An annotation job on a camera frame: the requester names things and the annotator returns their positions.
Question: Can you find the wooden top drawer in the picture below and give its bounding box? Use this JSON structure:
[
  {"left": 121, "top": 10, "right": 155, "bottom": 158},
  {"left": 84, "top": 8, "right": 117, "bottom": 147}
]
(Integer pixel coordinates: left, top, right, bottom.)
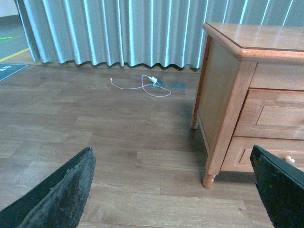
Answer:
[{"left": 235, "top": 89, "right": 304, "bottom": 140}]

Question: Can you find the grey floor socket plate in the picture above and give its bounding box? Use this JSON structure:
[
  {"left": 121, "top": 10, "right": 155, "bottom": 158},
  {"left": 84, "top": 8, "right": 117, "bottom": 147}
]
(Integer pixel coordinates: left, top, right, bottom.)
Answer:
[{"left": 152, "top": 78, "right": 165, "bottom": 88}]

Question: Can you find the wooden drawer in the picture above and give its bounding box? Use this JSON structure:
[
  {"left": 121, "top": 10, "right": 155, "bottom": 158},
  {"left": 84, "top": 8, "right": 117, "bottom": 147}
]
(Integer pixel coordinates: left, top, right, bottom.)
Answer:
[
  {"left": 235, "top": 89, "right": 304, "bottom": 140},
  {"left": 221, "top": 137, "right": 304, "bottom": 172}
]

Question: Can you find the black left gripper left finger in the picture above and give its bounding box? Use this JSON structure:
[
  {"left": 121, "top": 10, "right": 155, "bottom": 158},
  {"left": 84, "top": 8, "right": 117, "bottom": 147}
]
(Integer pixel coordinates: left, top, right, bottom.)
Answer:
[{"left": 0, "top": 147, "right": 96, "bottom": 228}]

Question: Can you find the grey floor cover plate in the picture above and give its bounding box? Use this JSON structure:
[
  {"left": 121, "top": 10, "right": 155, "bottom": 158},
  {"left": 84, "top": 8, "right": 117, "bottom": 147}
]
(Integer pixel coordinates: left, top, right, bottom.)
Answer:
[{"left": 170, "top": 82, "right": 186, "bottom": 90}]

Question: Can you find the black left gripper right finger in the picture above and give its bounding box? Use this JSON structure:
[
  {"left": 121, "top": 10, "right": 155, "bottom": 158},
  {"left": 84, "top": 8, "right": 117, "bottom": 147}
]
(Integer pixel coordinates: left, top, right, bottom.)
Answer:
[{"left": 250, "top": 145, "right": 304, "bottom": 228}]

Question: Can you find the grey pleated curtain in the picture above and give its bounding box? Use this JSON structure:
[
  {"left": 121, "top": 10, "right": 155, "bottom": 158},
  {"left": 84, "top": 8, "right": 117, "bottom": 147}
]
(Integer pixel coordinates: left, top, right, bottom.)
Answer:
[{"left": 16, "top": 0, "right": 304, "bottom": 68}]

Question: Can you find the white charging cable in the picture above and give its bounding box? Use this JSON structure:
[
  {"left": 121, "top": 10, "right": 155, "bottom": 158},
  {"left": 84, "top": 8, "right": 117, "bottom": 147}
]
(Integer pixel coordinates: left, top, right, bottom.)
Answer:
[{"left": 110, "top": 74, "right": 171, "bottom": 98}]

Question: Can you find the wooden lower drawer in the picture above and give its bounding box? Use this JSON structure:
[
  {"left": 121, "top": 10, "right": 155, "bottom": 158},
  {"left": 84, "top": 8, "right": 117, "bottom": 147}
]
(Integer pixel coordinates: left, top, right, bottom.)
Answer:
[{"left": 221, "top": 137, "right": 304, "bottom": 172}]

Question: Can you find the wooden nightstand cabinet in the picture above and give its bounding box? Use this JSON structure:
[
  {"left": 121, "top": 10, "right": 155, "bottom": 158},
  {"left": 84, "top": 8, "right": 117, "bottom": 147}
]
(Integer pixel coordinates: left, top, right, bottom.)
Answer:
[{"left": 190, "top": 22, "right": 304, "bottom": 188}]

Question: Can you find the round lower drawer knob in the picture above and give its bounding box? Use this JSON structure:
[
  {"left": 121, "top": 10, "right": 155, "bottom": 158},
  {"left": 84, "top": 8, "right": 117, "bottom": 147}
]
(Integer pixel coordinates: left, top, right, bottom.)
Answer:
[{"left": 283, "top": 156, "right": 295, "bottom": 164}]

